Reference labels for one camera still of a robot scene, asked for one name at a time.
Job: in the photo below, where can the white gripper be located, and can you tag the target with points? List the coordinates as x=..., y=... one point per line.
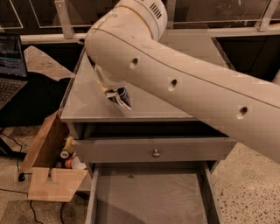
x=102, y=76

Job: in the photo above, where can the blue chip bag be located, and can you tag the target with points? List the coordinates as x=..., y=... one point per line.
x=119, y=96

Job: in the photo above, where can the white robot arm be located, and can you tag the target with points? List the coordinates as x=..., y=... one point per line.
x=124, y=43

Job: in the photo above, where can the grey top drawer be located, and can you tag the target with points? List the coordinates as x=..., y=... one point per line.
x=141, y=149

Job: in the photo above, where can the grey cabinet with counter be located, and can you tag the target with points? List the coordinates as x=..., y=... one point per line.
x=90, y=115

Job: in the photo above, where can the brass drawer knob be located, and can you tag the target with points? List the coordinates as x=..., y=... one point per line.
x=156, y=154

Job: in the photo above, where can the grey open middle drawer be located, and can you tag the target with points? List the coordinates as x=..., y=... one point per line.
x=152, y=193

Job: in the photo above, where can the tan bottle in box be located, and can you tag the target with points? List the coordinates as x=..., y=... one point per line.
x=67, y=149

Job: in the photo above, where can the white object in box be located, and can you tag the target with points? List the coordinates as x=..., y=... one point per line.
x=77, y=164

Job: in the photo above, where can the orange fruit in box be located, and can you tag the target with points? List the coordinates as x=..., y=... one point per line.
x=68, y=163

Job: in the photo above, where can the black laptop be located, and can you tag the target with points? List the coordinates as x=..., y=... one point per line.
x=13, y=71

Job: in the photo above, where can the cardboard box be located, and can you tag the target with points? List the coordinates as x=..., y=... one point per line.
x=49, y=183

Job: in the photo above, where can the metal railing frame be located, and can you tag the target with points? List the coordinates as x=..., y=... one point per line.
x=58, y=21

